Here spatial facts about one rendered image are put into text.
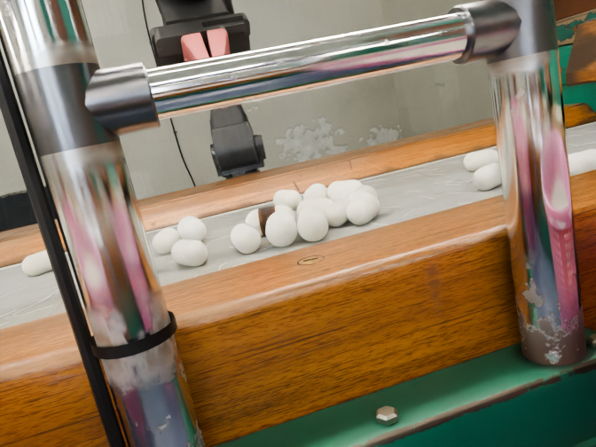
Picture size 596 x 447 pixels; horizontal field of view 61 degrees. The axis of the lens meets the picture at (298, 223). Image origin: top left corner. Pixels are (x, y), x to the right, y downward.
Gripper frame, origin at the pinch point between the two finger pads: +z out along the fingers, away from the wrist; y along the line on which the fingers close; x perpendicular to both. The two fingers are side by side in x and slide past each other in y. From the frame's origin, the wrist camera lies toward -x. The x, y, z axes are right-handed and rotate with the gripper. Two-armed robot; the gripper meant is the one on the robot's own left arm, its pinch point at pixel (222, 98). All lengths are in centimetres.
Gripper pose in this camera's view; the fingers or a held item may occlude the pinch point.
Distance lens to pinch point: 51.3
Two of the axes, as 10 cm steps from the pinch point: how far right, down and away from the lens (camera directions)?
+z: 3.1, 7.4, -6.0
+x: 0.0, 6.3, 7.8
